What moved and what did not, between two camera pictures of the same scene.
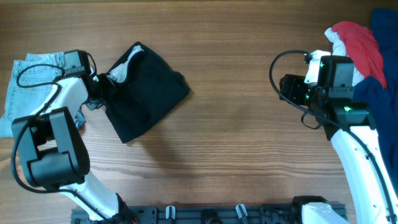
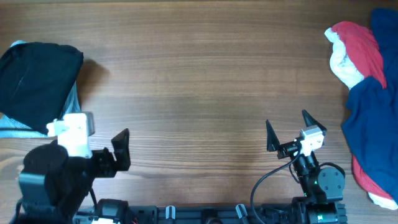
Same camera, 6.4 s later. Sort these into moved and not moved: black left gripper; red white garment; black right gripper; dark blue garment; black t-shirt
Moved: black right gripper; black t-shirt; black left gripper
Not moved: dark blue garment; red white garment
